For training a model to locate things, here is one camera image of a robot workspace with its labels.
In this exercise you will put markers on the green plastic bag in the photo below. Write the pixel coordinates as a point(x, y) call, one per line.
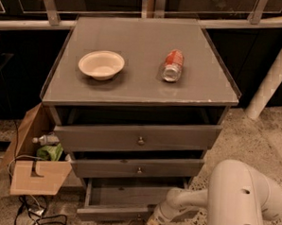
point(50, 153)

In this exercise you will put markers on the clear plastic bottle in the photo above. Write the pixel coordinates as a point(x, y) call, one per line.
point(46, 140)

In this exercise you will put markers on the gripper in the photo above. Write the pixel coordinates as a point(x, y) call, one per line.
point(161, 214)

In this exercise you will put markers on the white diagonal post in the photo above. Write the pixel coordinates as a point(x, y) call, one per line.
point(266, 89)

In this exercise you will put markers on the brown cardboard box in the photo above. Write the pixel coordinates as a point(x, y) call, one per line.
point(30, 176)

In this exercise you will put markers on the grey top drawer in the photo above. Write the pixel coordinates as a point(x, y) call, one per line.
point(137, 138)

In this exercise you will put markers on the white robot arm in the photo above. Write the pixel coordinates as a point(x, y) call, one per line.
point(237, 194)

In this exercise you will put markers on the metal railing frame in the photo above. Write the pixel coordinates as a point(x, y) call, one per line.
point(23, 14)

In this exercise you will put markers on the white paper bowl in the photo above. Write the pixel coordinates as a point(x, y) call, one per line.
point(101, 65)

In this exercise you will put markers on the grey drawer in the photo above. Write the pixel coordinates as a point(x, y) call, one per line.
point(121, 199)
point(137, 138)
point(137, 168)

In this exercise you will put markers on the red soda can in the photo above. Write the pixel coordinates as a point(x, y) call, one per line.
point(174, 63)

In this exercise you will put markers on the grey bottom drawer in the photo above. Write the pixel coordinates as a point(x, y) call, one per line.
point(121, 199)

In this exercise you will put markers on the grey middle drawer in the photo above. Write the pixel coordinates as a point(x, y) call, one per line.
point(137, 168)

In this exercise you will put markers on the grey drawer cabinet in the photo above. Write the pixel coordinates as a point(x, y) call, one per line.
point(138, 95)

